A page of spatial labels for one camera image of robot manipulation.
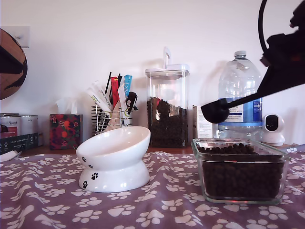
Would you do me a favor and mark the black plastic measuring scoop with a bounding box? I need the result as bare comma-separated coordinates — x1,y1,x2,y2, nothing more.
200,94,260,124

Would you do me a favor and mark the white ceramic cat bowl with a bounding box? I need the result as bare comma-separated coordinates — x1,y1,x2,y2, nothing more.
76,125,151,193

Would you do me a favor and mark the round brown wooden disc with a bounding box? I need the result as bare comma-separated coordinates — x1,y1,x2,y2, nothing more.
0,28,29,101

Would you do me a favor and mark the large clear water bottle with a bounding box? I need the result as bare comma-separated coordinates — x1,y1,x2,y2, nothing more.
218,50,264,144

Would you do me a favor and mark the white can red label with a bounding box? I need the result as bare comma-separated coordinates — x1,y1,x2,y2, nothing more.
0,113,21,139

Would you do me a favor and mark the white tissue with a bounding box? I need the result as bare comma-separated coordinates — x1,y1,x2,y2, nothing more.
55,97,78,115

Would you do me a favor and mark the dark printed cardboard box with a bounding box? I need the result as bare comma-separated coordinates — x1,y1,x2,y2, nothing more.
0,132,40,156

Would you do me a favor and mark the floral tissue box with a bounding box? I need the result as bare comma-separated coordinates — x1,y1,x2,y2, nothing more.
49,113,84,150

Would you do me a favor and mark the small white flat object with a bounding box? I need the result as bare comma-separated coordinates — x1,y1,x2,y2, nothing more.
0,150,22,162

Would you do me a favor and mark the white cardboard carton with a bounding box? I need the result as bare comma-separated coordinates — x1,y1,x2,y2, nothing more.
192,104,214,139

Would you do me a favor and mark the brown kibble pile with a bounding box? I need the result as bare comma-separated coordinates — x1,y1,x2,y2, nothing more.
197,143,284,200

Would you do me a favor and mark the tall clear storage jar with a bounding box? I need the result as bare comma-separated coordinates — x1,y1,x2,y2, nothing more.
144,47,191,148

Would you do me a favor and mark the plain white sachet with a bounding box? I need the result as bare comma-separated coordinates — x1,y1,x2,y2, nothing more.
117,83,127,112

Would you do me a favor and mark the beige paper pouch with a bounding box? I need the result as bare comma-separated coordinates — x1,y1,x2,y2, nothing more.
108,104,126,127

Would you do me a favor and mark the blue sachet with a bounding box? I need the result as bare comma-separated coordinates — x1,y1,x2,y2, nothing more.
123,74,133,97

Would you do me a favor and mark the brown kibble in jar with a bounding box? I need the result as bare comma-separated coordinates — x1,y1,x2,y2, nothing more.
147,96,188,147

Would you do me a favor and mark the rectangular clear glass container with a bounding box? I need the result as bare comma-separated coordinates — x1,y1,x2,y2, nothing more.
191,137,291,206

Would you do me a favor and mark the purple paw print cloth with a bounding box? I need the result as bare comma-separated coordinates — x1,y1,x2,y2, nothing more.
0,146,305,229

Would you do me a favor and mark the white wall switch plate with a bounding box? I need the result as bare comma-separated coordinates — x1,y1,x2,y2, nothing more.
13,25,31,49

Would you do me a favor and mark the small white round camera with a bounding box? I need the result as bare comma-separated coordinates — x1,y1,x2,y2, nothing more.
262,114,286,146

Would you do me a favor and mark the chrome wire basket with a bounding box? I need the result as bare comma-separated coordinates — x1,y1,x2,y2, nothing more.
90,104,134,139

